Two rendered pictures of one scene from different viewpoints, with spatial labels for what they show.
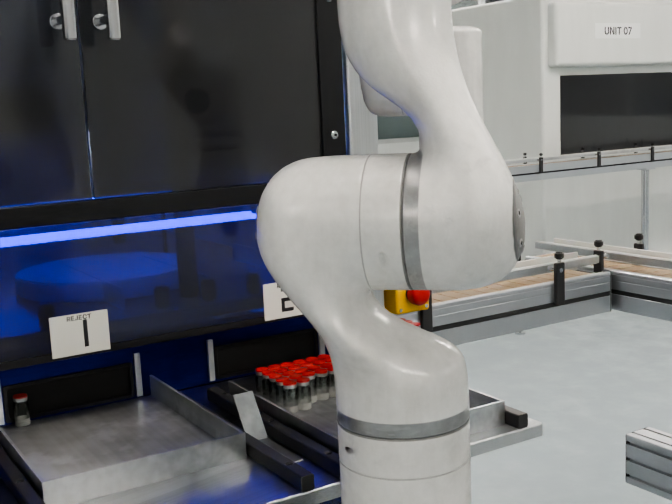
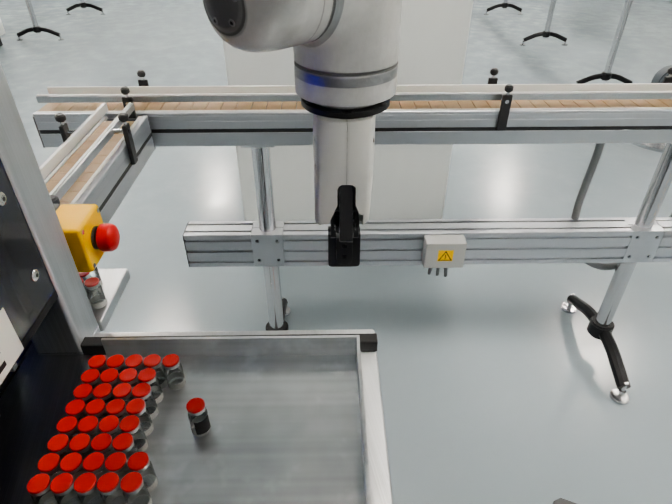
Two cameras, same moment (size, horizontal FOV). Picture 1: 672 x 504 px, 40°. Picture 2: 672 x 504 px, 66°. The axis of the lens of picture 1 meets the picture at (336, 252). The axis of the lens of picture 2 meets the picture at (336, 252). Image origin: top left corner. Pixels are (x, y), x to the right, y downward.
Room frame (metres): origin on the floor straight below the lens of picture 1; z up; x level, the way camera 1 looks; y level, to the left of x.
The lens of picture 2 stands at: (1.01, 0.22, 1.41)
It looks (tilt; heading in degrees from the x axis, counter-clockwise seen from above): 36 degrees down; 300
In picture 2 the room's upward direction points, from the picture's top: straight up
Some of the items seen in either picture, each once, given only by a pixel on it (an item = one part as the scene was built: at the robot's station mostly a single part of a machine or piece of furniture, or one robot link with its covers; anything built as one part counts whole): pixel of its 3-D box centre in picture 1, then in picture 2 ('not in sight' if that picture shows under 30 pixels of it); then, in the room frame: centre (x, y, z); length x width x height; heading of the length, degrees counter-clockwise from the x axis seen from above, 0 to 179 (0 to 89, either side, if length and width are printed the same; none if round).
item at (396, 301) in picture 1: (401, 289); (71, 237); (1.63, -0.12, 0.99); 0.08 x 0.07 x 0.07; 31
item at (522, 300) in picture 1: (474, 295); (68, 186); (1.90, -0.29, 0.92); 0.69 x 0.16 x 0.16; 121
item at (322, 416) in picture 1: (359, 401); (215, 429); (1.31, -0.02, 0.90); 0.34 x 0.26 x 0.04; 31
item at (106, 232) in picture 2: (417, 293); (103, 237); (1.59, -0.14, 0.99); 0.04 x 0.04 x 0.04; 31
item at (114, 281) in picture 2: not in sight; (72, 298); (1.68, -0.11, 0.87); 0.14 x 0.13 x 0.02; 31
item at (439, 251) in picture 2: not in sight; (443, 251); (1.36, -1.03, 0.50); 0.12 x 0.05 x 0.09; 31
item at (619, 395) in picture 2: not in sight; (597, 335); (0.86, -1.41, 0.07); 0.50 x 0.08 x 0.14; 121
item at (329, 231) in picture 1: (362, 287); not in sight; (0.82, -0.02, 1.16); 0.19 x 0.12 x 0.24; 76
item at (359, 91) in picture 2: not in sight; (345, 77); (1.22, -0.16, 1.27); 0.09 x 0.08 x 0.03; 121
